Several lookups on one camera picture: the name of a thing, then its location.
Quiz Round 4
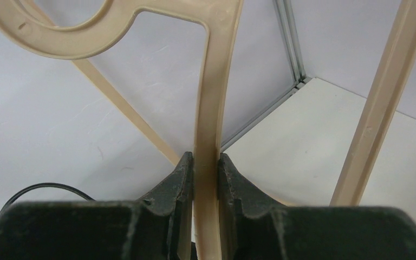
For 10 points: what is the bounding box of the right black camera cable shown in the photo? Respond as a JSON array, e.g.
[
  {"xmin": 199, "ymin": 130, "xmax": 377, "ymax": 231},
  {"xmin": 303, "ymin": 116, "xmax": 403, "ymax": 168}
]
[{"xmin": 0, "ymin": 183, "xmax": 96, "ymax": 216}]

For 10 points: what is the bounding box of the aluminium enclosure frame post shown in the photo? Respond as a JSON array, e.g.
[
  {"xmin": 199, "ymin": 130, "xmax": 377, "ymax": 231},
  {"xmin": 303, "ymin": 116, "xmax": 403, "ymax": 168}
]
[{"xmin": 221, "ymin": 1, "xmax": 307, "ymax": 151}]

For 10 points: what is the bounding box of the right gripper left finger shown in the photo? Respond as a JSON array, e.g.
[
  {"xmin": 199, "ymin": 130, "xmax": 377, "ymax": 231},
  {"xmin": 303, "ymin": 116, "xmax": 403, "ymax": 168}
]
[{"xmin": 0, "ymin": 152, "xmax": 194, "ymax": 259}]

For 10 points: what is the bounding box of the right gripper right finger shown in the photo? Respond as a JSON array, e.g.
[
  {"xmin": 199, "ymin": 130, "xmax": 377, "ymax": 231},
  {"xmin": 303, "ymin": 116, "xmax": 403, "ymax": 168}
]
[{"xmin": 218, "ymin": 153, "xmax": 416, "ymax": 259}]

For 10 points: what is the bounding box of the wooden clothes rack frame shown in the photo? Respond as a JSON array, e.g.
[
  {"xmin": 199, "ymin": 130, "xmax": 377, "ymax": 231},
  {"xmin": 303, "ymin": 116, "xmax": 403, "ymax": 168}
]
[{"xmin": 21, "ymin": 1, "xmax": 180, "ymax": 165}]

